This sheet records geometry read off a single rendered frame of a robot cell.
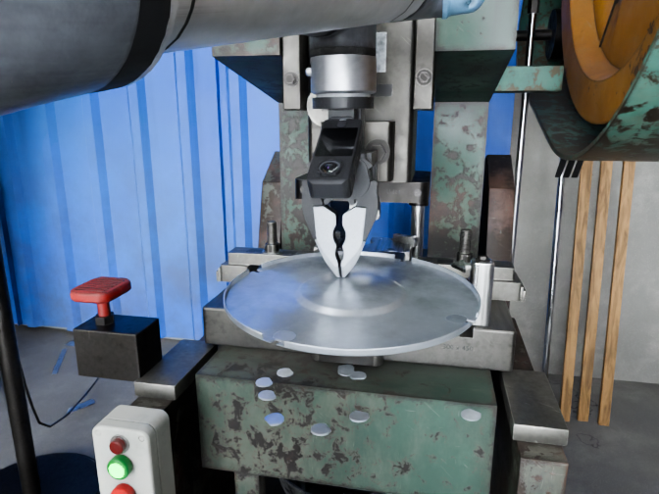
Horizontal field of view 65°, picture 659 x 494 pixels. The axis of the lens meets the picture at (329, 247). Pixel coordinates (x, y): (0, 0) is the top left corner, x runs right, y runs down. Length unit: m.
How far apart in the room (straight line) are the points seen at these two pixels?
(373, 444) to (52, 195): 2.04
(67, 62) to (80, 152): 2.25
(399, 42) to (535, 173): 1.33
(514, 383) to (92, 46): 0.65
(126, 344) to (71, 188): 1.79
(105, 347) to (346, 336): 0.37
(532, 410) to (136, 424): 0.47
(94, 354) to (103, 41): 0.63
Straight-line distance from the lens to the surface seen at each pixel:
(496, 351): 0.75
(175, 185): 2.22
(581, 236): 1.81
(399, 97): 0.74
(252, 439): 0.76
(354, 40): 0.59
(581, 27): 1.07
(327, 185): 0.52
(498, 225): 1.09
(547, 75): 0.94
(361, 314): 0.55
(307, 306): 0.56
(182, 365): 0.78
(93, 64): 0.19
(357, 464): 0.74
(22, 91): 0.19
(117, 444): 0.69
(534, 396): 0.72
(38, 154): 2.56
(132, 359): 0.75
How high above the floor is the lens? 0.98
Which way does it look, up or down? 14 degrees down
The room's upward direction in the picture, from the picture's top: straight up
